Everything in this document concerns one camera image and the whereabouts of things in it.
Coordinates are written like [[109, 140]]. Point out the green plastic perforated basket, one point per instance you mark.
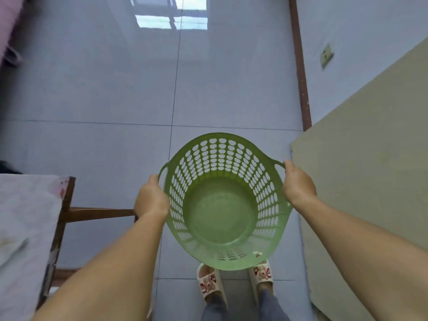
[[220, 210]]

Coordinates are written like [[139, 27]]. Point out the person's right hand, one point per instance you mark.
[[298, 187]]

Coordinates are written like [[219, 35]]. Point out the pink bedding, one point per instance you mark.
[[8, 19]]

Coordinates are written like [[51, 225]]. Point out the person's right thumb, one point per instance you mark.
[[288, 166]]

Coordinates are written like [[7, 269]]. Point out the brown wooden table frame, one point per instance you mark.
[[67, 210]]

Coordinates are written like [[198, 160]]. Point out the beige flat board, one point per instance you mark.
[[371, 157]]

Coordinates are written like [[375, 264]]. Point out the person's left thumb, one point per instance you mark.
[[154, 181]]

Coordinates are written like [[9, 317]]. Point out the brown wooden skirting strip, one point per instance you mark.
[[300, 70]]

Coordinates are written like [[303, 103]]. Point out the person's left hand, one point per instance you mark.
[[152, 202]]

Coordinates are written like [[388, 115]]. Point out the white wall socket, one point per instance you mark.
[[326, 56]]

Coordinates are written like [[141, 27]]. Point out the person's right forearm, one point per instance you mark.
[[364, 260]]

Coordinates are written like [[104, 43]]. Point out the dark shoe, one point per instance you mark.
[[12, 57]]

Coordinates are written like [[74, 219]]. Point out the grey trousers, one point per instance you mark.
[[272, 309]]

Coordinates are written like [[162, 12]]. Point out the white stained table cloth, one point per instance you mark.
[[25, 230]]

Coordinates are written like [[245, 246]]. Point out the person's left forearm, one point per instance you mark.
[[110, 274]]

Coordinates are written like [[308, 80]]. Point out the white slipper with bear print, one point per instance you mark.
[[263, 275], [209, 284]]

